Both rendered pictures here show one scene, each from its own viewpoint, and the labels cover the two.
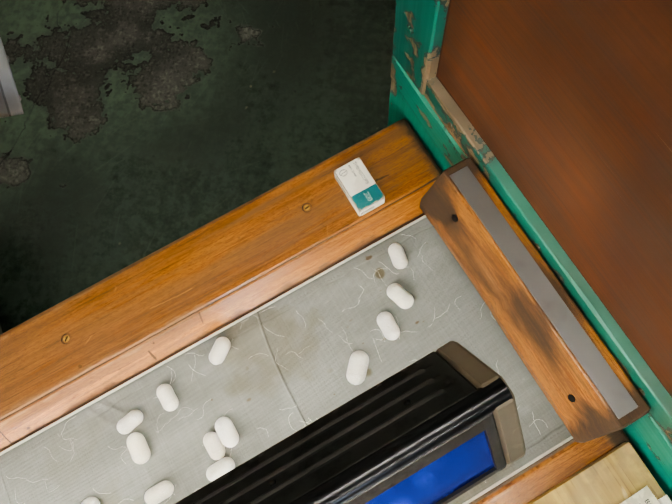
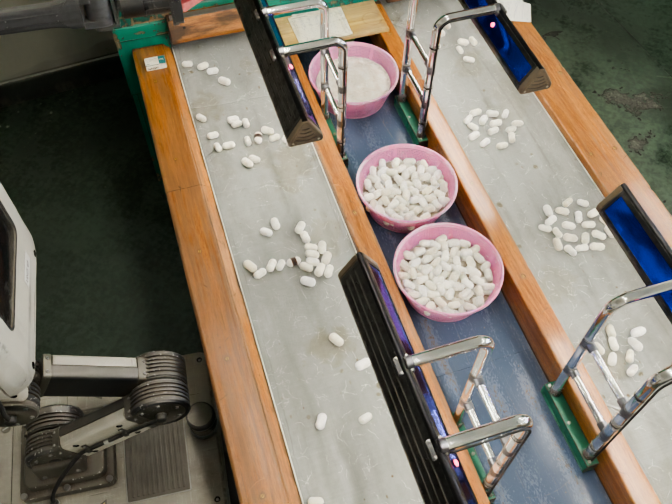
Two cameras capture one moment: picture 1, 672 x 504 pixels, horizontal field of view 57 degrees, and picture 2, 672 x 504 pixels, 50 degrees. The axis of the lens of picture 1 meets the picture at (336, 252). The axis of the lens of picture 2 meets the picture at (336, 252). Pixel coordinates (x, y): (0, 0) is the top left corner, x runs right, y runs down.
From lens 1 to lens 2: 179 cm
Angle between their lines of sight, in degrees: 38
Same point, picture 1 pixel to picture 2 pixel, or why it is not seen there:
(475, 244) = (195, 24)
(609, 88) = not seen: outside the picture
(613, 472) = (281, 24)
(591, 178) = not seen: outside the picture
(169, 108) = not seen: outside the picture
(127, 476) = (238, 153)
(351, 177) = (151, 62)
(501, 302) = (217, 26)
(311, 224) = (163, 81)
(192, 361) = (201, 129)
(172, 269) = (161, 123)
